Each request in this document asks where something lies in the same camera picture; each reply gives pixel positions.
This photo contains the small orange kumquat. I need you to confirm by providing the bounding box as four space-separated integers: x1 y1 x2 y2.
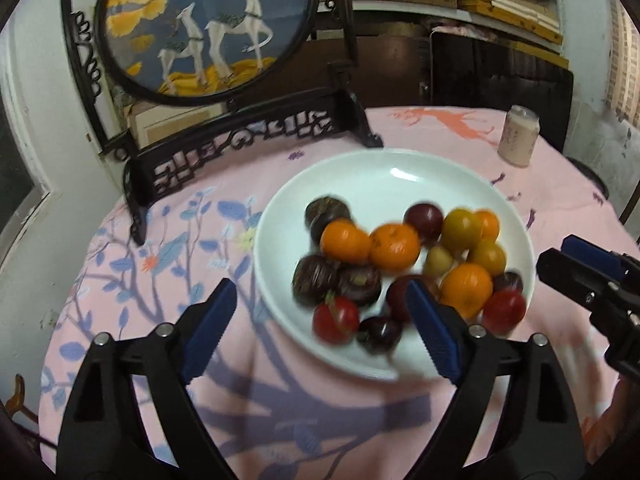
475 209 500 242

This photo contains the yellow orange kumquat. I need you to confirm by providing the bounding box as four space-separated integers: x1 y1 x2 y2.
440 208 483 257

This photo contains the tan longan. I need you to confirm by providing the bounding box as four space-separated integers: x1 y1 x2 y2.
423 244 454 280

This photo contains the dark red plum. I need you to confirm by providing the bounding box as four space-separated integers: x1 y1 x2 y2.
404 203 444 246
385 274 440 325

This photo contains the right hand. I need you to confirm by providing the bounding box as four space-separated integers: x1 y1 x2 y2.
582 375 639 464

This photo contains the pink patterned tablecloth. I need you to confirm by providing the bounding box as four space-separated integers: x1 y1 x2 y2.
39 107 638 479

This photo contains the white oval plate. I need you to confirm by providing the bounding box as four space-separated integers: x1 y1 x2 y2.
254 148 535 382

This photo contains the brown wooden cabinet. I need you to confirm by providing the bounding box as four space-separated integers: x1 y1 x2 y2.
236 36 431 107

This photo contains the round deer painting screen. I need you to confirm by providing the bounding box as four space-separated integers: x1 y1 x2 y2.
61 0 382 244

